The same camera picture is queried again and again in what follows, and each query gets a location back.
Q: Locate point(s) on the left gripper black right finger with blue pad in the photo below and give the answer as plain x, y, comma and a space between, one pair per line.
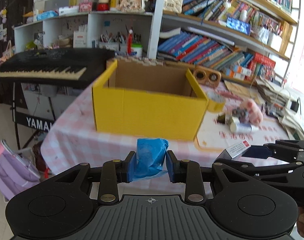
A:
187, 172

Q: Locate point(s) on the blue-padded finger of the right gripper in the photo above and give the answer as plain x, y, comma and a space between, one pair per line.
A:
258, 152

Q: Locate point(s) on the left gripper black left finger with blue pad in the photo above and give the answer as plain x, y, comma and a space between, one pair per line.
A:
113, 173

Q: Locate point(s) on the small white red box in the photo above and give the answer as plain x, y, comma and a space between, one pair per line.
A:
235, 151

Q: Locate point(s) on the white spray bottle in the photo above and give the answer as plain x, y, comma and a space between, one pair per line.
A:
243, 128

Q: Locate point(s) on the blue plastic bag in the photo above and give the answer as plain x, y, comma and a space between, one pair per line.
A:
150, 156

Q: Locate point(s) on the pink plush paw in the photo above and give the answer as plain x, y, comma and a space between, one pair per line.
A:
255, 114

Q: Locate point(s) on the cartoon desk mat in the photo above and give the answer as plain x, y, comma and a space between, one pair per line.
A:
213, 136

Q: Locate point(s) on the grey toy car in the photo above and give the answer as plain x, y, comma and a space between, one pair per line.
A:
240, 113

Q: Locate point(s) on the stack of papers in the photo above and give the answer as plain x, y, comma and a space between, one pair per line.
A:
278, 101

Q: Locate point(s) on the pink checkered tablecloth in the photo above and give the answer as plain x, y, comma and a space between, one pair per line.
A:
73, 139

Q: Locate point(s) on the black power adapter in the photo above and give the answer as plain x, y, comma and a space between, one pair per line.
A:
295, 105

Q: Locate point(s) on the yellow tape roll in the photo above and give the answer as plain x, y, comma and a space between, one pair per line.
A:
216, 102

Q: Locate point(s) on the yellow cardboard box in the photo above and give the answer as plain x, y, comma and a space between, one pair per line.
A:
148, 101

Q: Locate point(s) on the wooden retro radio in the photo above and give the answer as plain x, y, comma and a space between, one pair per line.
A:
207, 76

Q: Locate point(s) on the purple pink backpack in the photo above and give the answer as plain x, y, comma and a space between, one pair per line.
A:
18, 170

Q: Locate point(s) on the black Yamaha keyboard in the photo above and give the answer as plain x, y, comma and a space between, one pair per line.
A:
70, 67

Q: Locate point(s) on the wooden chessboard box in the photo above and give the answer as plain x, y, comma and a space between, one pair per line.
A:
142, 60

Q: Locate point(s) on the white bookshelf unit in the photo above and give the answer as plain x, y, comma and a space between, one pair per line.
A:
148, 24

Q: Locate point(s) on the white green-lid jar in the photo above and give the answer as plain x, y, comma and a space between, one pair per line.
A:
136, 49

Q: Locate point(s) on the keyboard stand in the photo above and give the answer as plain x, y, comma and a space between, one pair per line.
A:
31, 121

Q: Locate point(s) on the red white doll figurine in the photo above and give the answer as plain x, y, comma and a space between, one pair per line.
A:
102, 5

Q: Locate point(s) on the white quilted handbag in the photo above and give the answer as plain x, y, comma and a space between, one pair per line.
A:
173, 6

